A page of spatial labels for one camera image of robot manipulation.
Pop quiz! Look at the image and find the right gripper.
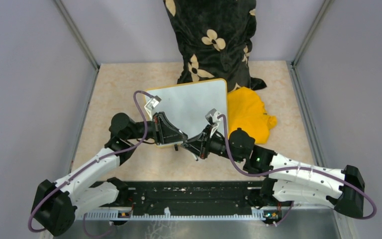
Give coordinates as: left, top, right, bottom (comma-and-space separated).
182, 124, 244, 163

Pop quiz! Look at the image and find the black floral blanket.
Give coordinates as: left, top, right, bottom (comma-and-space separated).
163, 0, 267, 92

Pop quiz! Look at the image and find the yellow-framed whiteboard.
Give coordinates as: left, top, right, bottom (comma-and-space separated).
144, 78, 228, 147

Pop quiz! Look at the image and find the yellow t-shirt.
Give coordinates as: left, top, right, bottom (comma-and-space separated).
227, 87, 278, 144

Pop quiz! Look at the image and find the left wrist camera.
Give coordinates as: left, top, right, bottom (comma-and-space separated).
144, 96, 162, 117

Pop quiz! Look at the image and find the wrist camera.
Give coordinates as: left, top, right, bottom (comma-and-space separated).
144, 96, 162, 117
205, 109, 222, 138

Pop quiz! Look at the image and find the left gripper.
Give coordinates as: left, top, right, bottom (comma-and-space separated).
127, 112, 188, 145

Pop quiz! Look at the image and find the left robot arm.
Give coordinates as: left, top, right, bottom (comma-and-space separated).
28, 112, 188, 236

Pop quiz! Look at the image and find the purple cable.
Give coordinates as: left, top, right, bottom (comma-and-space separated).
27, 90, 155, 233
217, 114, 378, 221

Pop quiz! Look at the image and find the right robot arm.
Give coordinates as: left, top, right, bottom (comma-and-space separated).
181, 126, 365, 219

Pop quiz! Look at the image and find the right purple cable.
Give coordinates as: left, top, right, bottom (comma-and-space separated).
217, 114, 378, 221

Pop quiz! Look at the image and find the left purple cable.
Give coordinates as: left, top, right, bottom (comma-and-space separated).
27, 90, 155, 233

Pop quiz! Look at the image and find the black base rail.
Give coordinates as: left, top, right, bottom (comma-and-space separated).
94, 179, 294, 222

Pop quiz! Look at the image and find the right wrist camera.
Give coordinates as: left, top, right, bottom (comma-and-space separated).
205, 109, 222, 138

